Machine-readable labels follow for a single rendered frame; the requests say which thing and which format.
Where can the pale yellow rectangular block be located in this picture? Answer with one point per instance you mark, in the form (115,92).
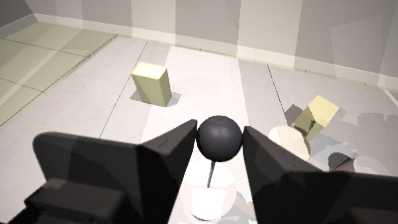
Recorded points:
(315,117)
(152,82)

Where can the grey cylinder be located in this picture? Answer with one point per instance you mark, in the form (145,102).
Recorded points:
(364,164)

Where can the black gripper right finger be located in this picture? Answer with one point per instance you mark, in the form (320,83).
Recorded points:
(285,189)

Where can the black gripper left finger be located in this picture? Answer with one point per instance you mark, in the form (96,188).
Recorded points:
(150,173)

